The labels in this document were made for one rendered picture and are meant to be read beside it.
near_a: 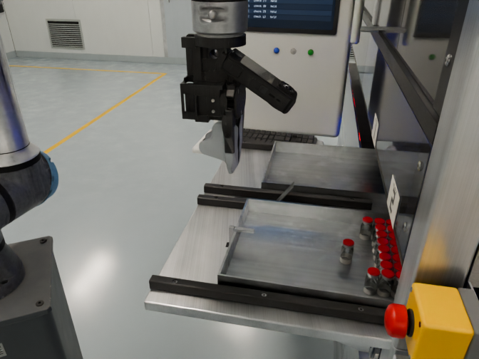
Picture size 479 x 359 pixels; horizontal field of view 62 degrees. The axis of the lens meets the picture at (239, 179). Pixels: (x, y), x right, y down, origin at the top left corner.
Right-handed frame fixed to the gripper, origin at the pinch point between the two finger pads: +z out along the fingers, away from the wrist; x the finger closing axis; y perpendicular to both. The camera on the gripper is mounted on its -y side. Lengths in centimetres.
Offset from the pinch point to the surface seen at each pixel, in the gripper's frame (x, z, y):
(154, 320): -59, 110, 50
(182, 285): 8.0, 19.5, 7.5
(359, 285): -0.1, 21.3, -22.2
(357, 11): -65, -17, -20
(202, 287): 7.8, 19.5, 4.2
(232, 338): -56, 110, 14
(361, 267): -5.0, 21.3, -22.9
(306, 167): -45, 21, -10
